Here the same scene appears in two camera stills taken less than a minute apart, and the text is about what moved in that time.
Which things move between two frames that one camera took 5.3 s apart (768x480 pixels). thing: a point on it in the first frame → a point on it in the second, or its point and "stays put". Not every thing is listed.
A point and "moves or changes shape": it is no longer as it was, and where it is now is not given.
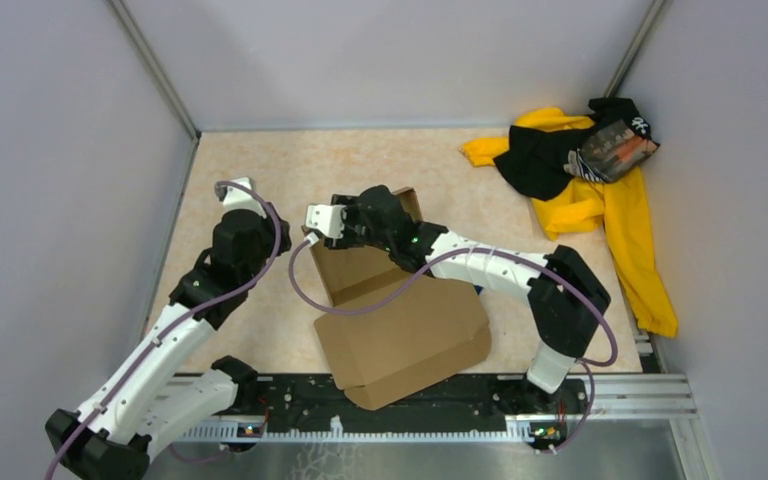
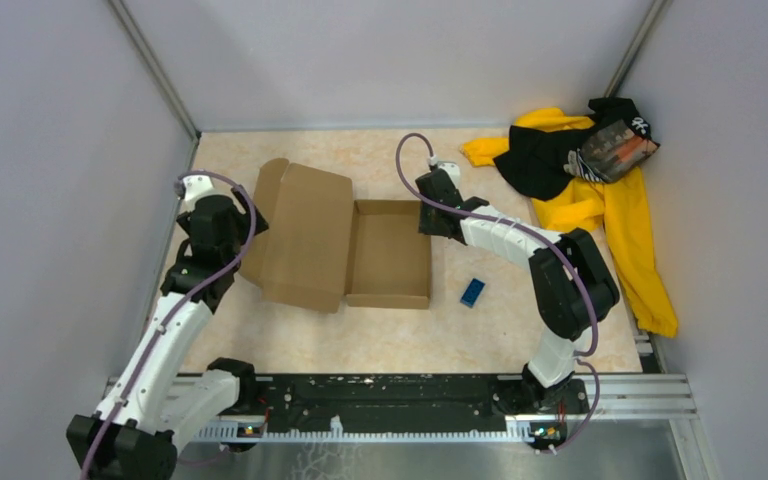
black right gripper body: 356,231 → 427,219
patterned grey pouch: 610,152 stays put
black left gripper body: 267,246 → 243,227
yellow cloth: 621,205 stays put
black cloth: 534,161 stays put
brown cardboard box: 378,358 moves or changes shape
